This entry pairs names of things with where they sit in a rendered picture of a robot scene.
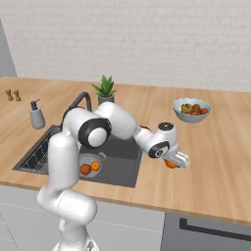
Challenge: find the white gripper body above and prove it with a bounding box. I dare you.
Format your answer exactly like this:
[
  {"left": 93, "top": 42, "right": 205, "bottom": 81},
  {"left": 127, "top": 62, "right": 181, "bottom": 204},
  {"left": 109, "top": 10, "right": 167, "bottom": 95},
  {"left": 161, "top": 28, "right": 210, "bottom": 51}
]
[{"left": 166, "top": 149, "right": 191, "bottom": 170}]

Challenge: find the dark grey sink basin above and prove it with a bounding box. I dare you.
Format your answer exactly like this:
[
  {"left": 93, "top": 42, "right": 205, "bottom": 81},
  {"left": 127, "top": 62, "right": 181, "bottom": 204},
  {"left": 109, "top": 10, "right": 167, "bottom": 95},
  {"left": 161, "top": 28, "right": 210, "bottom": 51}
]
[{"left": 12, "top": 124, "right": 144, "bottom": 189}]

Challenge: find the grey metal colander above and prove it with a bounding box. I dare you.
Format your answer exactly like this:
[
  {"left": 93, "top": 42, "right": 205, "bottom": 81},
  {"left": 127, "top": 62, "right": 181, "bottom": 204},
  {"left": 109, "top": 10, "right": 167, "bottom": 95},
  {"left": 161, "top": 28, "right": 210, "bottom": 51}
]
[{"left": 77, "top": 151, "right": 107, "bottom": 179}]

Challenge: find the dark orange tangerine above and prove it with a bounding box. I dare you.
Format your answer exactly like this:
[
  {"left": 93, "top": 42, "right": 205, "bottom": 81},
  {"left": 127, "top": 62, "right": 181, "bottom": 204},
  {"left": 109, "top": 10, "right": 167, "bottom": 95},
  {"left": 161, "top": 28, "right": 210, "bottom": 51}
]
[{"left": 79, "top": 164, "right": 92, "bottom": 176}]

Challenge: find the black sink faucet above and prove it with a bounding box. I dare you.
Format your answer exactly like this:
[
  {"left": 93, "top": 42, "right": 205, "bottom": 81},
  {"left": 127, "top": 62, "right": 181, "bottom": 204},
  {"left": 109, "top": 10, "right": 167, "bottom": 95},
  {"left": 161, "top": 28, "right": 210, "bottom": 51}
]
[{"left": 60, "top": 91, "right": 92, "bottom": 126}]

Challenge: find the pale blue fruit bowl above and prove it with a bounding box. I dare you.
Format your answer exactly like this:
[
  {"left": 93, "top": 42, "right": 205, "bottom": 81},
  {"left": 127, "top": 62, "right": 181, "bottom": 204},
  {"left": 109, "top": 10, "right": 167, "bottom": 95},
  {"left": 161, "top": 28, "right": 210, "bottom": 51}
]
[{"left": 172, "top": 97, "right": 213, "bottom": 125}]

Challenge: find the white cabinet drawer front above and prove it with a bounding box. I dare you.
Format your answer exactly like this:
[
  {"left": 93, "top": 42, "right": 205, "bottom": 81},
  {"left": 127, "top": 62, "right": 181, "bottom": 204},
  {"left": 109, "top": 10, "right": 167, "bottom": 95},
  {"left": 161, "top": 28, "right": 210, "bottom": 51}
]
[
  {"left": 0, "top": 184, "right": 167, "bottom": 234},
  {"left": 0, "top": 203, "right": 164, "bottom": 251}
]

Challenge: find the grey dishwasher front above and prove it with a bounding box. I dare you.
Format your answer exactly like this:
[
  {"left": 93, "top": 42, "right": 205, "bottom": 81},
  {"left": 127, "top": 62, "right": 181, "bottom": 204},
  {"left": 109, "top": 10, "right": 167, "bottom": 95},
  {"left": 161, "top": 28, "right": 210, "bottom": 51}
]
[{"left": 159, "top": 212, "right": 251, "bottom": 251}]

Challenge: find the potted green plant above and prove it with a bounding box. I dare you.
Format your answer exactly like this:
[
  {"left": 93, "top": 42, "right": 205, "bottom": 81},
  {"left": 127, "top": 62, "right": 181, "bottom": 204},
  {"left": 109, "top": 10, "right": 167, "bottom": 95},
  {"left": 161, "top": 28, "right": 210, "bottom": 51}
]
[{"left": 90, "top": 75, "right": 117, "bottom": 106}]

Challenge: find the grey soap dispenser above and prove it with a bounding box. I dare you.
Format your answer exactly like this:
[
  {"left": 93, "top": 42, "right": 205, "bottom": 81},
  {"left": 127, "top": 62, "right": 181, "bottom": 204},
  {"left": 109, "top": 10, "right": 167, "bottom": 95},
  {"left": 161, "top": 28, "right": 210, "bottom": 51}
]
[{"left": 28, "top": 98, "right": 46, "bottom": 130}]

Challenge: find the wooden pepper shaker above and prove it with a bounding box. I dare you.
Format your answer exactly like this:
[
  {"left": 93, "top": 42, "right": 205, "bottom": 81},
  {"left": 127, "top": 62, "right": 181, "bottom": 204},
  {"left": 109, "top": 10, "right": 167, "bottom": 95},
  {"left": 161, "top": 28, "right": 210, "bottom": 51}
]
[{"left": 13, "top": 89, "right": 23, "bottom": 102}]

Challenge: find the wooden salt shaker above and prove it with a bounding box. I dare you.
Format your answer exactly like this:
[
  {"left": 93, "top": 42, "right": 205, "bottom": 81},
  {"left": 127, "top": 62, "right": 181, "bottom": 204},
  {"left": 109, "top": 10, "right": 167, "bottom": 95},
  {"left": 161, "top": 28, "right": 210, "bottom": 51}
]
[{"left": 5, "top": 88, "right": 15, "bottom": 102}]

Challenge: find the black dishwasher handle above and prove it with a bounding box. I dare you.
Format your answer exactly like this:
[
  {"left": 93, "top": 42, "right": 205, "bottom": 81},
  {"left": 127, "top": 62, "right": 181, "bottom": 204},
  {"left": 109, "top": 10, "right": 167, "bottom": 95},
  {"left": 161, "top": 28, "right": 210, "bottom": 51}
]
[{"left": 178, "top": 217, "right": 251, "bottom": 243}]

